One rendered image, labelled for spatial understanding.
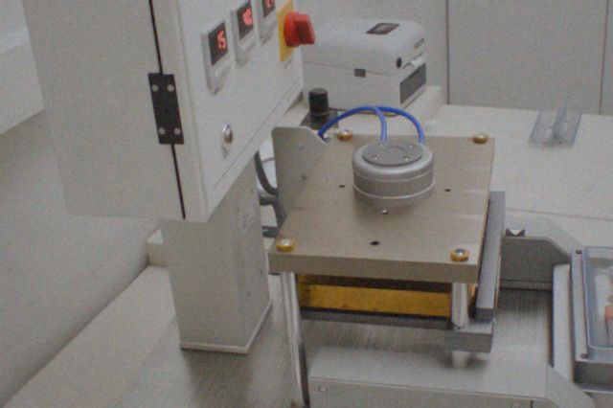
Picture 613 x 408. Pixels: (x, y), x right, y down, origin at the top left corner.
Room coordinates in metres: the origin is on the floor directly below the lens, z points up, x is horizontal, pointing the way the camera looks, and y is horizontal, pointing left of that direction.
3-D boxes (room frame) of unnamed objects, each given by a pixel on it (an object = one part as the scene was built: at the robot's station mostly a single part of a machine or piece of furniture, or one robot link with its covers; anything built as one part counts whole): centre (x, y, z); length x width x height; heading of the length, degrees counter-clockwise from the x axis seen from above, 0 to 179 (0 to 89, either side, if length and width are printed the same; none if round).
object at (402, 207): (0.78, -0.06, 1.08); 0.31 x 0.24 x 0.13; 163
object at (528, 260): (0.86, -0.20, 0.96); 0.26 x 0.05 x 0.07; 73
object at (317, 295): (0.76, -0.09, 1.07); 0.22 x 0.17 x 0.10; 163
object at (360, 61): (1.87, -0.17, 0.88); 0.25 x 0.20 x 0.17; 59
